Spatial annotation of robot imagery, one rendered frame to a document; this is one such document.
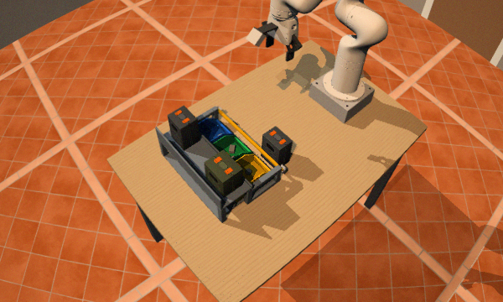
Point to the green bin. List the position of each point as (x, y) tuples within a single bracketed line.
[(240, 148)]

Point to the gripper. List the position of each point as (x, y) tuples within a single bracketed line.
[(286, 33)]

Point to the yellow thin bar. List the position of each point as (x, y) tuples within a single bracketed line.
[(248, 138)]

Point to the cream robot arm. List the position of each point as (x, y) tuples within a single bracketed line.
[(369, 26)]

